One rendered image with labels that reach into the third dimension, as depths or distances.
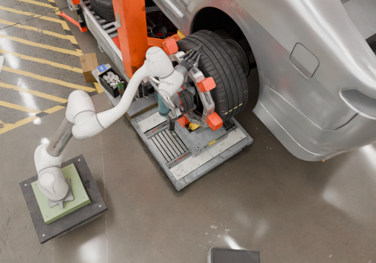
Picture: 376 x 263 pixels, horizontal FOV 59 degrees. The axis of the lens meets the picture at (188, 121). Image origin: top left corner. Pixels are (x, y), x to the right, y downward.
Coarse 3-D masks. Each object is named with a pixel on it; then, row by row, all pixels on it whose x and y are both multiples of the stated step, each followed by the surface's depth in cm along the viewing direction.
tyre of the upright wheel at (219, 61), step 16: (208, 32) 222; (192, 48) 212; (208, 48) 212; (224, 48) 212; (208, 64) 206; (224, 64) 209; (240, 64) 213; (224, 80) 209; (240, 80) 214; (224, 96) 211; (240, 96) 219; (224, 112) 219
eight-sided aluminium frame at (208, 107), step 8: (168, 56) 225; (176, 56) 214; (192, 72) 208; (200, 72) 208; (192, 80) 209; (200, 80) 208; (200, 96) 212; (208, 96) 212; (208, 104) 213; (192, 112) 252; (208, 112) 217; (192, 120) 246; (200, 120) 236
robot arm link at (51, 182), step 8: (48, 168) 227; (56, 168) 229; (40, 176) 220; (48, 176) 219; (56, 176) 221; (40, 184) 218; (48, 184) 217; (56, 184) 220; (64, 184) 229; (48, 192) 220; (56, 192) 223; (64, 192) 231; (56, 200) 233
